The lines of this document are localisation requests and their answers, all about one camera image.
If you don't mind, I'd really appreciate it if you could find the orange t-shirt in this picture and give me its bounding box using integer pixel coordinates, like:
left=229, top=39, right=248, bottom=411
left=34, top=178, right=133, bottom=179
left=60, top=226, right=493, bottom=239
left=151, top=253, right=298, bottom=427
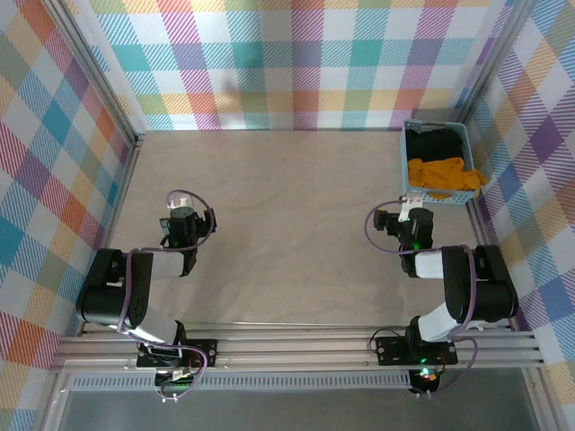
left=407, top=156, right=489, bottom=202

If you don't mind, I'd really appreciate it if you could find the light blue plastic basket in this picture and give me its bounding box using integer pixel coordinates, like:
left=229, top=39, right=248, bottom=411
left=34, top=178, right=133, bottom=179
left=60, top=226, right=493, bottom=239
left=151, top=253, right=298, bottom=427
left=399, top=119, right=478, bottom=207

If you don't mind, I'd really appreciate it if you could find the black t-shirt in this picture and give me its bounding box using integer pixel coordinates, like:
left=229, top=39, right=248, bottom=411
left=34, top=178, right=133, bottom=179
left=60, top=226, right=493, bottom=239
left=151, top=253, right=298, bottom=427
left=406, top=128, right=464, bottom=170

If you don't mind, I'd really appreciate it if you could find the grey lower shelf panel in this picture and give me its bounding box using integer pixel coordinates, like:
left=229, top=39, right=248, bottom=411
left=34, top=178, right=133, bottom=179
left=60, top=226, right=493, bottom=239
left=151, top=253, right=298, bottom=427
left=42, top=389, right=558, bottom=431

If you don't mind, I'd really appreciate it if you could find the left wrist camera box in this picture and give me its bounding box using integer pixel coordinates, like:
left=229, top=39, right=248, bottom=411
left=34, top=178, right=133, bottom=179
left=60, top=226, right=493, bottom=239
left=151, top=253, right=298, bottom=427
left=165, top=197, right=197, bottom=221

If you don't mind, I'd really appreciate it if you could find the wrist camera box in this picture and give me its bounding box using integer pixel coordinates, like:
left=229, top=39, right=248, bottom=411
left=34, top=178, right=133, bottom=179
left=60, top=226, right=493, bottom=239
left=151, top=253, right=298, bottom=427
left=397, top=194, right=426, bottom=222
left=165, top=197, right=197, bottom=221

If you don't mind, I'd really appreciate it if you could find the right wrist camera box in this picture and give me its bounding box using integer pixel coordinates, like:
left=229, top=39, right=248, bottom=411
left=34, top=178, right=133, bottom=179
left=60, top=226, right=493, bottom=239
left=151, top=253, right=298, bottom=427
left=397, top=194, right=426, bottom=222

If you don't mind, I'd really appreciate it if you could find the aluminium side rail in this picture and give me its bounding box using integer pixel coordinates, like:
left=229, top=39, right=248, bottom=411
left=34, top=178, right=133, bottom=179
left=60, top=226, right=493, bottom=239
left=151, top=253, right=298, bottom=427
left=464, top=199, right=540, bottom=338
left=75, top=132, right=145, bottom=338

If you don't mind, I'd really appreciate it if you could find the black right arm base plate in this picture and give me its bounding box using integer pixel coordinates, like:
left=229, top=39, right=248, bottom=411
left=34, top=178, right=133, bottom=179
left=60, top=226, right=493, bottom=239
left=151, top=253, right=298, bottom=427
left=375, top=335, right=459, bottom=367

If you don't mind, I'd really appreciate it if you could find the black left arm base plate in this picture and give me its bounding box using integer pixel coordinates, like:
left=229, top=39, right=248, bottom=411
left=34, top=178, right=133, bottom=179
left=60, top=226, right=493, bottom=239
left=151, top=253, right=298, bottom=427
left=136, top=339, right=219, bottom=369

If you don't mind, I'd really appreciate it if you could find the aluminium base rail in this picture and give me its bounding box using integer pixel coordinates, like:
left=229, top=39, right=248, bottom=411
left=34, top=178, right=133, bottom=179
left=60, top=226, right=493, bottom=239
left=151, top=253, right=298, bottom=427
left=49, top=321, right=547, bottom=374

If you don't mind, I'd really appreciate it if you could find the aluminium frame post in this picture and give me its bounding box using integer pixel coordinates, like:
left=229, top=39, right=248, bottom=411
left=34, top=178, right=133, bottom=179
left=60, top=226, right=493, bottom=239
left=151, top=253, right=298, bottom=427
left=42, top=0, right=147, bottom=149
left=456, top=0, right=538, bottom=125

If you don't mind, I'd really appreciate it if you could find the grey slotted cable duct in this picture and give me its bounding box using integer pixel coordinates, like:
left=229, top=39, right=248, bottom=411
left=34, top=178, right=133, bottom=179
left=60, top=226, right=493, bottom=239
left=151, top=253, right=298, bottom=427
left=66, top=372, right=414, bottom=391

